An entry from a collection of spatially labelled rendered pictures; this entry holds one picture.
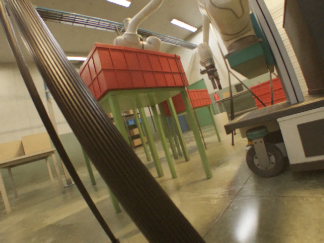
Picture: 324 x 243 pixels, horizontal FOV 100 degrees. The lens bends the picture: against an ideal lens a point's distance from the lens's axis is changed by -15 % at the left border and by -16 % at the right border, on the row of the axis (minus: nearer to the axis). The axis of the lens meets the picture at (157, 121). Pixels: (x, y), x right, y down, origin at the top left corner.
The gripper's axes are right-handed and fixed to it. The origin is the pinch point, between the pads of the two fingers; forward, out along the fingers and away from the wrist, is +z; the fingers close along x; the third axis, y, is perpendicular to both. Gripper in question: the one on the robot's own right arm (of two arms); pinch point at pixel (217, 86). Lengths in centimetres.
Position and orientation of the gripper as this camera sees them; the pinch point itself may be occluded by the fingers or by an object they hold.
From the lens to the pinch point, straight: 134.3
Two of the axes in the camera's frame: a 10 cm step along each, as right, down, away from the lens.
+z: 2.9, 9.6, -0.6
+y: 7.3, -2.6, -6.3
